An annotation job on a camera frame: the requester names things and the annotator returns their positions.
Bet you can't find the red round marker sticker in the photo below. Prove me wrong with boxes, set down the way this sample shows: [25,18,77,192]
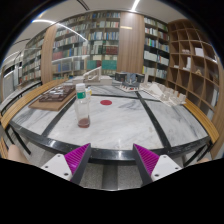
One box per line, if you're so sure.
[100,100,112,105]

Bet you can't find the wooden cubby shelf right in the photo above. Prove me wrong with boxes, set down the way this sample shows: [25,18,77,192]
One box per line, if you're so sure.
[165,18,224,134]

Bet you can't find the small yellow capped bottle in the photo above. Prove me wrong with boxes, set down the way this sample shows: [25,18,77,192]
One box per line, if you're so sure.
[86,87,92,99]

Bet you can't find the brown architectural model on board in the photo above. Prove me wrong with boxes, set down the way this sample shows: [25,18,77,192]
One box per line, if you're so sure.
[29,84,76,111]

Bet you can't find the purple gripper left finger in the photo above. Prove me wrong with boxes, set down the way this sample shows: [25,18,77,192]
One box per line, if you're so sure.
[40,142,92,186]

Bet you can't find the clear plastic bottle white cap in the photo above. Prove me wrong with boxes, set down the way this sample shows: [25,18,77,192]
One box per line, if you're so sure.
[75,83,90,128]

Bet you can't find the dark grey building model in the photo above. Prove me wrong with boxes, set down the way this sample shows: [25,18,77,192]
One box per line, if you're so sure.
[115,72,144,92]

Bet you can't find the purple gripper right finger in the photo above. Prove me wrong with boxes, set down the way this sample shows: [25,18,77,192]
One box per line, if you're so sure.
[132,143,183,187]

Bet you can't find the large bookshelf with books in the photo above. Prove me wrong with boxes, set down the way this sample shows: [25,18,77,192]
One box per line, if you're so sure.
[18,10,169,84]

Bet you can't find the white architectural model centre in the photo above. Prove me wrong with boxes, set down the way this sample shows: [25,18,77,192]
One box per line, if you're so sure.
[72,67,112,85]

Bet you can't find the white terraced building model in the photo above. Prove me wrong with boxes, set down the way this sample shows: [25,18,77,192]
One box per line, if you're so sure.
[140,82,186,106]

